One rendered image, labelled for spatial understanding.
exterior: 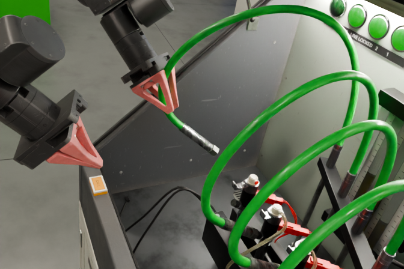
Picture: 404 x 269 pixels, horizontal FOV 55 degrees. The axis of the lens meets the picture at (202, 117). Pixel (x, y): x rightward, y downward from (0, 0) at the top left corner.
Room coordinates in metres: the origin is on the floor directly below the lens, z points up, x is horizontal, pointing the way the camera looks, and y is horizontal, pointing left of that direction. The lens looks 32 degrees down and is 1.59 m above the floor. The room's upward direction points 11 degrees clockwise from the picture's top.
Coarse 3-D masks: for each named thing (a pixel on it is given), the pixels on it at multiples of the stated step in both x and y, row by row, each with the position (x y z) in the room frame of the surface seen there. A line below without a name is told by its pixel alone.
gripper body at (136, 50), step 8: (136, 32) 0.65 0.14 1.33; (120, 40) 0.63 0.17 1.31; (128, 40) 0.63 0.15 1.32; (136, 40) 0.64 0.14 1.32; (144, 40) 0.65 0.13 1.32; (120, 48) 0.63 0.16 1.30; (128, 48) 0.63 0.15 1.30; (136, 48) 0.63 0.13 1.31; (144, 48) 0.63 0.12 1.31; (152, 48) 0.65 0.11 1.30; (128, 56) 0.62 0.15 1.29; (136, 56) 0.62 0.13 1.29; (144, 56) 0.62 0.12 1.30; (152, 56) 0.63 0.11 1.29; (160, 56) 0.65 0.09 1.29; (168, 56) 0.68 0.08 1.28; (128, 64) 0.62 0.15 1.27; (136, 64) 0.62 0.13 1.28; (144, 64) 0.59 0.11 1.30; (152, 64) 0.61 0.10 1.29; (136, 72) 0.62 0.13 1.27; (144, 72) 0.63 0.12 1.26; (128, 80) 0.59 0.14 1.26
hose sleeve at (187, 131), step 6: (186, 126) 0.63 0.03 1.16; (186, 132) 0.62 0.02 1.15; (192, 132) 0.63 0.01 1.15; (192, 138) 0.62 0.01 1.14; (198, 138) 0.63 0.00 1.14; (204, 138) 0.64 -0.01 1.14; (198, 144) 0.63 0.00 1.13; (204, 144) 0.63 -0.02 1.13; (210, 144) 0.64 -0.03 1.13; (210, 150) 0.63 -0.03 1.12
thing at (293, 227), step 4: (280, 224) 0.50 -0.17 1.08; (288, 224) 0.50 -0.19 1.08; (292, 224) 0.50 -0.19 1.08; (280, 228) 0.50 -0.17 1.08; (288, 228) 0.49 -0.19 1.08; (292, 228) 0.50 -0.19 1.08; (296, 228) 0.50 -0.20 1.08; (300, 228) 0.50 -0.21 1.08; (304, 228) 0.50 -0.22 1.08; (288, 232) 0.49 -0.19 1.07; (292, 232) 0.49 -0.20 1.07; (296, 232) 0.49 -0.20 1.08; (300, 232) 0.49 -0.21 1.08; (304, 232) 0.49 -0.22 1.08; (308, 232) 0.49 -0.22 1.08; (304, 236) 0.49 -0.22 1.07
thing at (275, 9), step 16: (240, 16) 0.63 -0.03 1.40; (320, 16) 0.65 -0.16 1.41; (208, 32) 0.63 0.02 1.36; (352, 48) 0.66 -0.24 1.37; (352, 64) 0.67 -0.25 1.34; (352, 80) 0.67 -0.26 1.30; (160, 96) 0.62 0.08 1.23; (352, 96) 0.67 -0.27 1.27; (352, 112) 0.67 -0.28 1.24; (336, 144) 0.67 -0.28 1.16
